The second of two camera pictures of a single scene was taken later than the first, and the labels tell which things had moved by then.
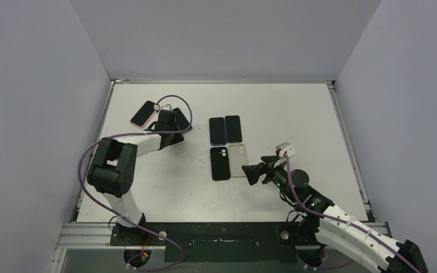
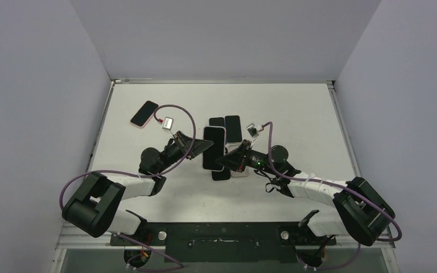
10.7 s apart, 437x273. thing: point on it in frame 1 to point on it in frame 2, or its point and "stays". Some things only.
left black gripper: [178, 138] to [198, 146]
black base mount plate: [216, 242] stays
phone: [182, 122] to [217, 135]
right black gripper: [262, 171] to [242, 156]
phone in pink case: [143, 115] stays
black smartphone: [233, 129] stays
